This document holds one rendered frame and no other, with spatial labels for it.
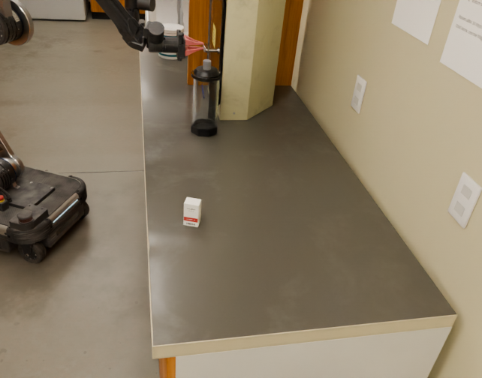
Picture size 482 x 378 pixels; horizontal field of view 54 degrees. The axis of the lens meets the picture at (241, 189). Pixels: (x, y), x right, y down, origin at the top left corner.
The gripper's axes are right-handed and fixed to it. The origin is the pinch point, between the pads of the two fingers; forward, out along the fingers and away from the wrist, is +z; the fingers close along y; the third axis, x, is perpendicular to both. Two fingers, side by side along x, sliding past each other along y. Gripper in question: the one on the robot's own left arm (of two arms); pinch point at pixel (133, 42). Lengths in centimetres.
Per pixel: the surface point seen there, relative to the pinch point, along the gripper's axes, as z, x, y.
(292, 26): -11, -9, 69
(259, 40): -15, -44, 45
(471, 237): 1, -141, 74
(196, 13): -15.0, -8.9, 26.3
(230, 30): -19, -46, 34
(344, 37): -18, -51, 75
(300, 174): 17, -87, 52
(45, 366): 110, -80, -41
